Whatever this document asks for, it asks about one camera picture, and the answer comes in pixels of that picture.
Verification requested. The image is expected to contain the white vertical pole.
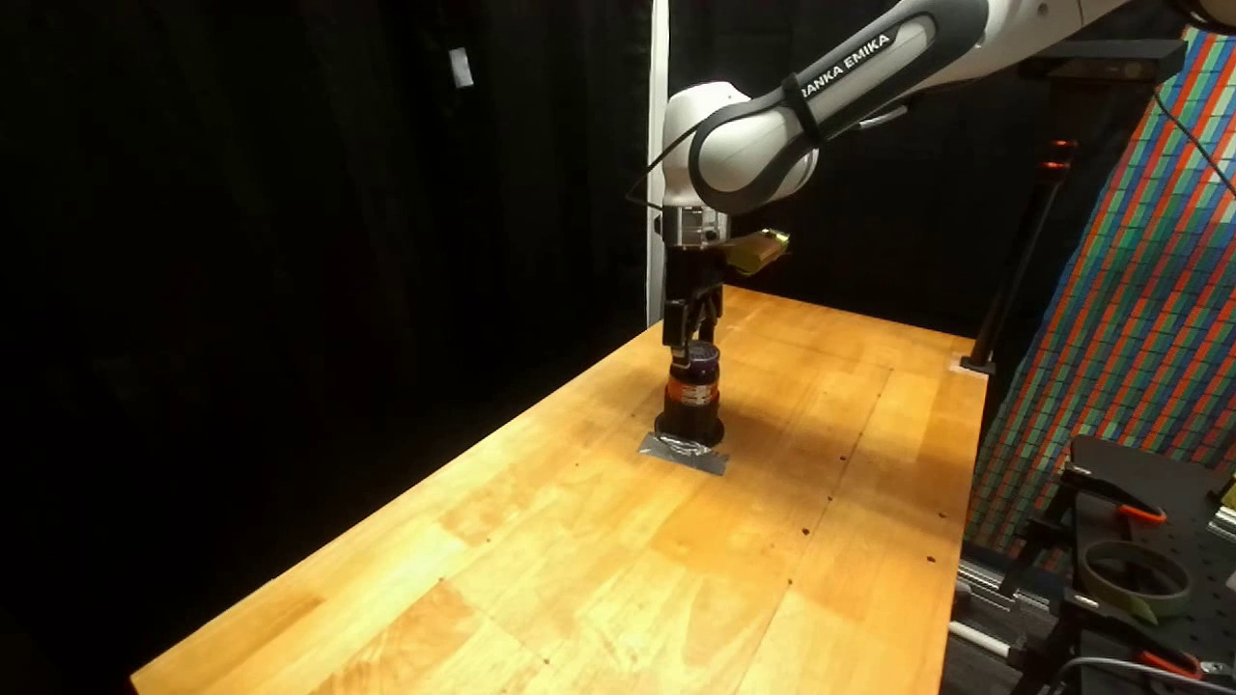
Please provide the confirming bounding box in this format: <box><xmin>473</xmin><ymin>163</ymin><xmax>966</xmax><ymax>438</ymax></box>
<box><xmin>642</xmin><ymin>0</ymin><xmax>675</xmax><ymax>327</ymax></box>

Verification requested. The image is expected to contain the black curtain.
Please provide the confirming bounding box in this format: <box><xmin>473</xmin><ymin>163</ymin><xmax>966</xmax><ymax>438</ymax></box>
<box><xmin>0</xmin><ymin>0</ymin><xmax>1073</xmax><ymax>695</ymax></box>

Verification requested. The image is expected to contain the thin black hanging cable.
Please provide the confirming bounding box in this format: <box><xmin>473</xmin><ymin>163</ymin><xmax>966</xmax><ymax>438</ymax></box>
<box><xmin>1146</xmin><ymin>77</ymin><xmax>1236</xmax><ymax>202</ymax></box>

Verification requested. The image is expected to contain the orange handled clamp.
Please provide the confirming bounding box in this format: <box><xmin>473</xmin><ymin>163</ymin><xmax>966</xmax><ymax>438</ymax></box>
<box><xmin>1077</xmin><ymin>488</ymin><xmax>1173</xmax><ymax>533</ymax></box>

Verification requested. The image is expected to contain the aluminium rail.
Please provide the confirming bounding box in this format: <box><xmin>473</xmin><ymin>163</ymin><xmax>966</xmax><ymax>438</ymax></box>
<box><xmin>947</xmin><ymin>543</ymin><xmax>1073</xmax><ymax>659</ymax></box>

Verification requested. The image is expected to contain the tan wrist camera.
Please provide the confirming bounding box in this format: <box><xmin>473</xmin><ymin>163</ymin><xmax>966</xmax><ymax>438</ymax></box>
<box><xmin>724</xmin><ymin>225</ymin><xmax>792</xmax><ymax>283</ymax></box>

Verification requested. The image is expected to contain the grey floor cable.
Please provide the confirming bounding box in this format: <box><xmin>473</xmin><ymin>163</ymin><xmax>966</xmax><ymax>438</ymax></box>
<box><xmin>1049</xmin><ymin>649</ymin><xmax>1236</xmax><ymax>695</ymax></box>

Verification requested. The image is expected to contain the colourful striped cloth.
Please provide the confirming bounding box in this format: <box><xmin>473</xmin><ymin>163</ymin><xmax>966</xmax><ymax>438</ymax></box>
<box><xmin>966</xmin><ymin>27</ymin><xmax>1236</xmax><ymax>561</ymax></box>

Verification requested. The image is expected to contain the small white tag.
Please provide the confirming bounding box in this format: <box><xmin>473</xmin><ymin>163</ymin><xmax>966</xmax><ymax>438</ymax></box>
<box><xmin>443</xmin><ymin>41</ymin><xmax>481</xmax><ymax>93</ymax></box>

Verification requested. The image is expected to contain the amber bottle with white cap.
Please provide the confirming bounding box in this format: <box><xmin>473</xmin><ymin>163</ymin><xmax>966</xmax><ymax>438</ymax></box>
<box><xmin>665</xmin><ymin>342</ymin><xmax>724</xmax><ymax>417</ymax></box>

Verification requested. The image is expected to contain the black mounting plate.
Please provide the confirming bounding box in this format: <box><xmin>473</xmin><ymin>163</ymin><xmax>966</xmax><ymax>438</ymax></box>
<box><xmin>1064</xmin><ymin>434</ymin><xmax>1236</xmax><ymax>520</ymax></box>

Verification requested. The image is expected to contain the grey tape roll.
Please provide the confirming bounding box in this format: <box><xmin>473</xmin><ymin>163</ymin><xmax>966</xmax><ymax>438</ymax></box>
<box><xmin>1073</xmin><ymin>533</ymin><xmax>1198</xmax><ymax>625</ymax></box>

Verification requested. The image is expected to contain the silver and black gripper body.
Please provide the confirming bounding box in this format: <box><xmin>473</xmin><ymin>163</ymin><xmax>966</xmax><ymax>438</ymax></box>
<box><xmin>662</xmin><ymin>210</ymin><xmax>732</xmax><ymax>317</ymax></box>

